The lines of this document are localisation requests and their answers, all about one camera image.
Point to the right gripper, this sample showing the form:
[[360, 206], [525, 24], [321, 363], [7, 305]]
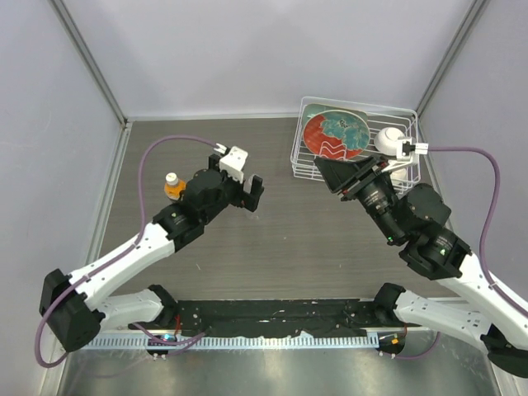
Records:
[[346, 176]]

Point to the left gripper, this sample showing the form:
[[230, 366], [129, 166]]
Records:
[[243, 199]]

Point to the clear plastic bottle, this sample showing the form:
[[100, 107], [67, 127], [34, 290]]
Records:
[[252, 215]]

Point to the orange juice bottle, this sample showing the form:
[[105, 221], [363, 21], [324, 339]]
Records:
[[174, 192]]

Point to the white bottle cap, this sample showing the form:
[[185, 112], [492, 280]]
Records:
[[172, 179]]

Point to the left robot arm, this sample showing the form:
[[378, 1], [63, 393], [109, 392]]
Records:
[[78, 305]]

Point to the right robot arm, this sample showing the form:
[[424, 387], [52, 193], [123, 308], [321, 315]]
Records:
[[497, 321]]

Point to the red and teal plate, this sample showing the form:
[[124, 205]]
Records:
[[334, 132]]

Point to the lower white bowl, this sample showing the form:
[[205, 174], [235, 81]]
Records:
[[399, 177]]

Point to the white bowl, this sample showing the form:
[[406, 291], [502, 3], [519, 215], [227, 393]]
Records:
[[399, 177], [386, 140]]

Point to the upper white bowl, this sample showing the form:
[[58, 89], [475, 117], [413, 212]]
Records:
[[386, 140]]

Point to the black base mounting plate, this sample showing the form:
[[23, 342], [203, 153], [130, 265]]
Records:
[[277, 318]]

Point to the white wire dish rack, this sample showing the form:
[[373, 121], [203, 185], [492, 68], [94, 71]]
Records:
[[379, 117]]

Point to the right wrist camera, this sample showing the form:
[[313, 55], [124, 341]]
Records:
[[405, 152]]

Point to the slotted cable duct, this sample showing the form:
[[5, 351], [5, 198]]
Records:
[[139, 341]]

